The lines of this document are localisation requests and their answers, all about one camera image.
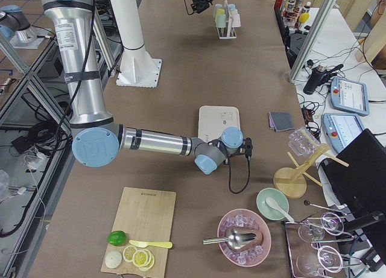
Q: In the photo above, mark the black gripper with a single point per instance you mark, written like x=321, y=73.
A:
x=230, y=155
x=201, y=4

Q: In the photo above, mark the cream rabbit tray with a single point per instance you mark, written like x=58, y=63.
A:
x=213, y=120

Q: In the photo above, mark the green cup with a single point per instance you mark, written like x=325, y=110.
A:
x=220, y=21

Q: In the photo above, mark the yellow cup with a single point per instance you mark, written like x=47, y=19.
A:
x=218, y=12

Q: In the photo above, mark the cream white cup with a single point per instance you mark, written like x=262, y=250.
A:
x=234, y=12

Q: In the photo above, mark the pink cup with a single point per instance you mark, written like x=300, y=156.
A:
x=236, y=21

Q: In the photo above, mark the wooden cup tree stand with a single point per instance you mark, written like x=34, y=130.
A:
x=291, y=181

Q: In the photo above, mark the purple cloth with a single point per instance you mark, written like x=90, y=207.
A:
x=271, y=122

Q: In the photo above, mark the grey folded cloth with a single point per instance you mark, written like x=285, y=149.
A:
x=283, y=121

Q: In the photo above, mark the white ceramic spoon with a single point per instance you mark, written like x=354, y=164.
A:
x=274, y=205

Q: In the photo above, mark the pink bowl of ice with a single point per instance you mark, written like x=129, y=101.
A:
x=253, y=244

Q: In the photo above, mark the metal ice scoop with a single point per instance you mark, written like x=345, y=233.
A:
x=236, y=238

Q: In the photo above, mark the teach pendant tablet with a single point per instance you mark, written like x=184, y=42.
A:
x=341, y=129
x=349, y=96

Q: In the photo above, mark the black water bottle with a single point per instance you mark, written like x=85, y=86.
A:
x=314, y=80

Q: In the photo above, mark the bamboo cutting board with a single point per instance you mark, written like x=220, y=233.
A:
x=145, y=215

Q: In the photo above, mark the yellow plastic knife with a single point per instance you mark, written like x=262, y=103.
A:
x=145, y=244

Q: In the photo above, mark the lemon slices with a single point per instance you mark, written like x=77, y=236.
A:
x=141, y=258

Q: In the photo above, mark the green lime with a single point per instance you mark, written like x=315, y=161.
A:
x=117, y=238

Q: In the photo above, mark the white wire cup rack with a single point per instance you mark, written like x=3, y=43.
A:
x=228, y=32

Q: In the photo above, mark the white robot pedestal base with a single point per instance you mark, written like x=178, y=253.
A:
x=137, y=67

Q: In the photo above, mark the wire glass rack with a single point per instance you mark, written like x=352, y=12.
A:
x=323, y=246

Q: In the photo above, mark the aluminium frame post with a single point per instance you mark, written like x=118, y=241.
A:
x=316, y=27

